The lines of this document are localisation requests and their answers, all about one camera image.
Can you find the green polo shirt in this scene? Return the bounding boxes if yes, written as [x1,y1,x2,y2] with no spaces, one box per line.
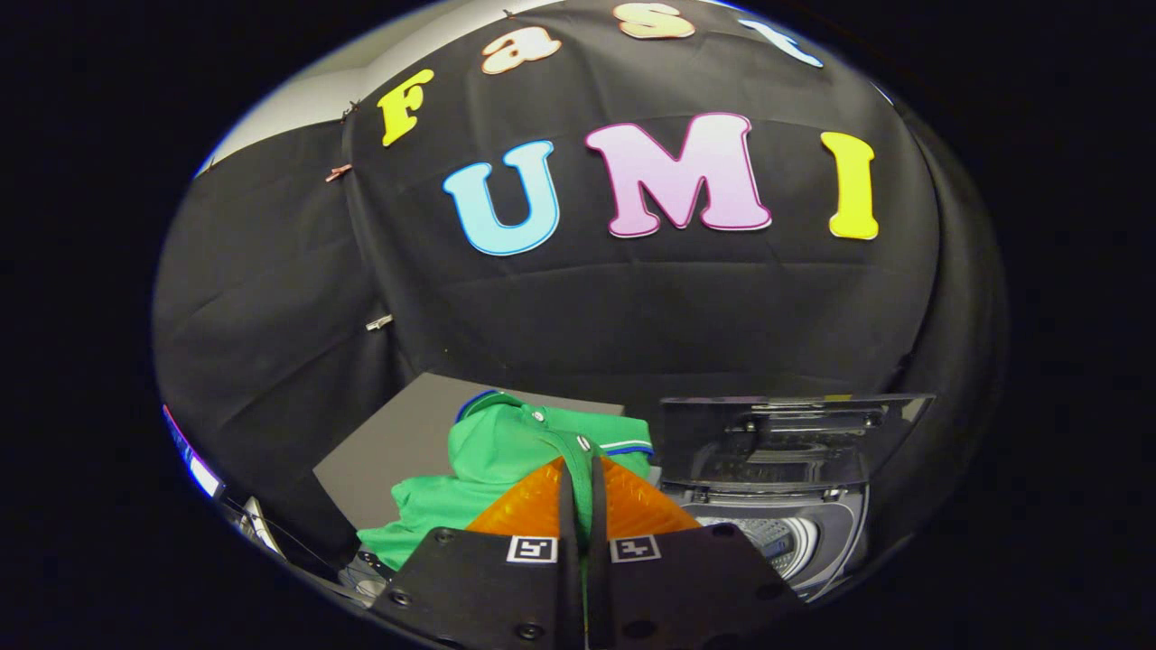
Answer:
[357,390,656,572]

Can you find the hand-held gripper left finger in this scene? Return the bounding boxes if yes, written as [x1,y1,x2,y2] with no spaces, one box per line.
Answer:
[368,454,586,650]

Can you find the black backdrop cloth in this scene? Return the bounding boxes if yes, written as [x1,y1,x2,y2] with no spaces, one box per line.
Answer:
[152,0,1010,579]

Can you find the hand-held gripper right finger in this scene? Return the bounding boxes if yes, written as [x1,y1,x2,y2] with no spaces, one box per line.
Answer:
[585,454,805,650]

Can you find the grey box stand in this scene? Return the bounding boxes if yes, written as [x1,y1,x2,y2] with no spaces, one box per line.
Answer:
[313,373,626,534]

